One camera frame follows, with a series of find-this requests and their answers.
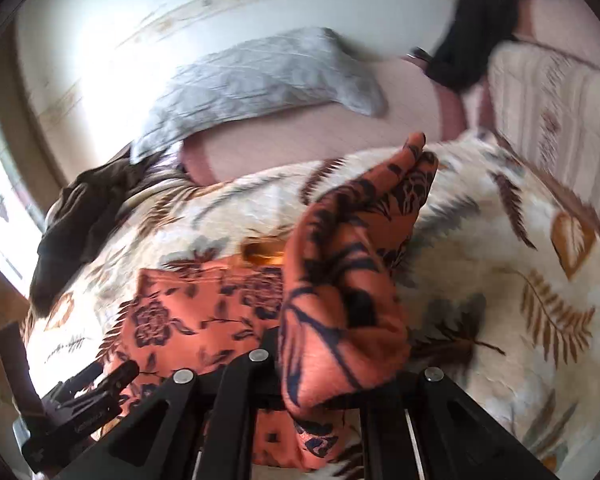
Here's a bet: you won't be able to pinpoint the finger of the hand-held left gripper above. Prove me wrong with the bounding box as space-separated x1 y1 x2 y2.
100 359 141 398

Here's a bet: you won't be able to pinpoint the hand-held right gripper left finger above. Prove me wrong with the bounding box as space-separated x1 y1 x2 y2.
55 330 282 480

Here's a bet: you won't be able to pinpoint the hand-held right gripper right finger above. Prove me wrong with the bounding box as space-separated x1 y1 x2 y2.
360 367 561 480

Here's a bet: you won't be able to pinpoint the orange floral garment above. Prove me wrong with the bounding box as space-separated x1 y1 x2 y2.
97 132 441 471

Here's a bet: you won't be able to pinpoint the leaf print fleece blanket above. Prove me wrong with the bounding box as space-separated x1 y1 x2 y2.
22 127 600 480

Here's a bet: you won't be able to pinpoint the dark brown fleece garment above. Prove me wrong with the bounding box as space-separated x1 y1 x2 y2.
30 152 183 311

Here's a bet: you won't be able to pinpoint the pink bolster pillow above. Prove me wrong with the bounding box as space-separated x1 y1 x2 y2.
180 55 468 183
514 0 600 67

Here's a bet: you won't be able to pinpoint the grey quilted pillow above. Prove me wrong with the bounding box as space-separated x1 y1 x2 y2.
130 27 388 163

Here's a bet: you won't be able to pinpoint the striped cushion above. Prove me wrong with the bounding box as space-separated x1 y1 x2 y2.
472 42 600 241

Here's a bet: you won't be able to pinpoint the black cloth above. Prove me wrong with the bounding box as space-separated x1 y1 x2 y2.
424 0 531 93

